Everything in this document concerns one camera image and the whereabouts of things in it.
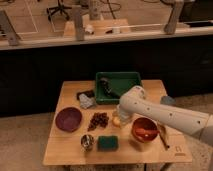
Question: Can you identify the green sponge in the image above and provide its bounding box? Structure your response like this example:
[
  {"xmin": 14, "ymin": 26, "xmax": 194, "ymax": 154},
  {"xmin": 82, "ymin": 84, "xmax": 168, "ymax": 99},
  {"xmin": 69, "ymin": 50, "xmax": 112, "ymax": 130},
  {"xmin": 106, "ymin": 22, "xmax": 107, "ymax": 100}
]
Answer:
[{"xmin": 97, "ymin": 136, "xmax": 118, "ymax": 151}]

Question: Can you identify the yellow apple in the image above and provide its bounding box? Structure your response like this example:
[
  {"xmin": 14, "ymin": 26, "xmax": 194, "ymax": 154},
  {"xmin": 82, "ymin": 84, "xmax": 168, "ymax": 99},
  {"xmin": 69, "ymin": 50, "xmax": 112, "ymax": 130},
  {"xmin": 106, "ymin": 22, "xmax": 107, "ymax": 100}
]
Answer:
[{"xmin": 112, "ymin": 117, "xmax": 121, "ymax": 127}]

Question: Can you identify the red bowl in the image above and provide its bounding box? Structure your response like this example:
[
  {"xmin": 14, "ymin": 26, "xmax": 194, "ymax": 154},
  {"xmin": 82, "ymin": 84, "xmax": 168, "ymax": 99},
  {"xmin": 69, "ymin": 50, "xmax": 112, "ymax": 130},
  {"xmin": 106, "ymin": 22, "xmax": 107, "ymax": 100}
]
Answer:
[{"xmin": 131, "ymin": 117, "xmax": 159, "ymax": 143}]

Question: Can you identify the black office chair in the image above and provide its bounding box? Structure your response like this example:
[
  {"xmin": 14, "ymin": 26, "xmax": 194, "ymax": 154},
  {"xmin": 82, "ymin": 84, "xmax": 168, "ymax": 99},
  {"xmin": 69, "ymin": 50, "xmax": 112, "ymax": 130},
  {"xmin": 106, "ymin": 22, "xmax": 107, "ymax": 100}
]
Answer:
[{"xmin": 46, "ymin": 0, "xmax": 70, "ymax": 21}]

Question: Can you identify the black flat block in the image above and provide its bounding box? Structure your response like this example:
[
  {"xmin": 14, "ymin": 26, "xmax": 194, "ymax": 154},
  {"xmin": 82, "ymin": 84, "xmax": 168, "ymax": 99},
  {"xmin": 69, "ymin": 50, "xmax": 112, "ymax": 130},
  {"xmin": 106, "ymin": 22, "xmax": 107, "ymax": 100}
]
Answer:
[{"xmin": 76, "ymin": 90, "xmax": 95, "ymax": 100}]

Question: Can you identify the purple bowl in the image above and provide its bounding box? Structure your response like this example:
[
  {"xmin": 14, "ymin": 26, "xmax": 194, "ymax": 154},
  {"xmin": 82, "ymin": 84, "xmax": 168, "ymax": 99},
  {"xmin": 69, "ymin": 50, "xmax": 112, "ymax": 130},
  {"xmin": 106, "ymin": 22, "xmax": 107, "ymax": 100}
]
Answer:
[{"xmin": 55, "ymin": 107, "xmax": 82, "ymax": 132}]

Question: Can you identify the green plastic tray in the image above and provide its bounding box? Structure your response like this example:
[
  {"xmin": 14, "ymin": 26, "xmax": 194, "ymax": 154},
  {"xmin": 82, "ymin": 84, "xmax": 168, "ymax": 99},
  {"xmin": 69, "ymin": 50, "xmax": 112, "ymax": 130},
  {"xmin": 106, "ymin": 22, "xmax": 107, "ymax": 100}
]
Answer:
[{"xmin": 95, "ymin": 72, "xmax": 142, "ymax": 105}]

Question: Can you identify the dark grape bunch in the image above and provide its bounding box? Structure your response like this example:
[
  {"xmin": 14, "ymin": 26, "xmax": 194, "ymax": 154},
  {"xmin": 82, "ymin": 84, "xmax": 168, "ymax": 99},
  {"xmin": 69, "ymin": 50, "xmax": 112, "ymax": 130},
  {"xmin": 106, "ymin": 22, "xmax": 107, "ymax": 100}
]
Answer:
[{"xmin": 87, "ymin": 113, "xmax": 109, "ymax": 131}]

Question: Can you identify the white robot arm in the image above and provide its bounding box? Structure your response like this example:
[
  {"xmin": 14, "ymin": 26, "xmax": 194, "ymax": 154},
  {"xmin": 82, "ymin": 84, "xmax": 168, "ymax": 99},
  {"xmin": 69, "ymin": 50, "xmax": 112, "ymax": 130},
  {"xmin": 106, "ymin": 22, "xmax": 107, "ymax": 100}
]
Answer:
[{"xmin": 117, "ymin": 86, "xmax": 213, "ymax": 147}]

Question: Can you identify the wooden stick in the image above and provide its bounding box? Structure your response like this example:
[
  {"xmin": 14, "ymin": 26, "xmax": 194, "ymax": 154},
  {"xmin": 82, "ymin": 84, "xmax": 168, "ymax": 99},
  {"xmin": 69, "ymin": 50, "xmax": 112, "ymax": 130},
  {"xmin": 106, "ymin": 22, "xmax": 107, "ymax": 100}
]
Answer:
[{"xmin": 157, "ymin": 123, "xmax": 170, "ymax": 150}]

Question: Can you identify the metal cup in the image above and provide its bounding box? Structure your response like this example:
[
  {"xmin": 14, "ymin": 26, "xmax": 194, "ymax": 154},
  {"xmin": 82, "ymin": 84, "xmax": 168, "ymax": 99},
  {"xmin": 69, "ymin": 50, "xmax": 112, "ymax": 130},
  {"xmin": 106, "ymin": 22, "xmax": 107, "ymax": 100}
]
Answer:
[{"xmin": 81, "ymin": 134, "xmax": 94, "ymax": 150}]

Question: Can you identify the wooden table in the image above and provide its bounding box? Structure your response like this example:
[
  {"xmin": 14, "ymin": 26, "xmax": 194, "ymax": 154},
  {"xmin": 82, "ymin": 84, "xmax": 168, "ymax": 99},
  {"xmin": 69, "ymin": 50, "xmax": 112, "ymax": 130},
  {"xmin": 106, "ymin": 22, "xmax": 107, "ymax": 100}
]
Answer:
[{"xmin": 43, "ymin": 80, "xmax": 192, "ymax": 166}]

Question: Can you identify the black object in tray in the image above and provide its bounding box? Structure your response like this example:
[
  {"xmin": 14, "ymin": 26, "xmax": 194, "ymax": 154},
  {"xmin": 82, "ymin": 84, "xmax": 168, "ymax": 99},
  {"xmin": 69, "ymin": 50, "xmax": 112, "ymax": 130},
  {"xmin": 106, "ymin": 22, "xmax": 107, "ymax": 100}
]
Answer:
[{"xmin": 100, "ymin": 77, "xmax": 119, "ymax": 98}]

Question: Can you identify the grey crumpled cloth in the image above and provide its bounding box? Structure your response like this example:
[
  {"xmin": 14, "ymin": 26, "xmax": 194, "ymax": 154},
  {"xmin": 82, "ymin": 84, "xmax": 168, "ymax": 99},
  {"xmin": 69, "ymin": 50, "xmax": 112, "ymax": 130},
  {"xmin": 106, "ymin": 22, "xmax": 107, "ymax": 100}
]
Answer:
[{"xmin": 79, "ymin": 94, "xmax": 95, "ymax": 109}]

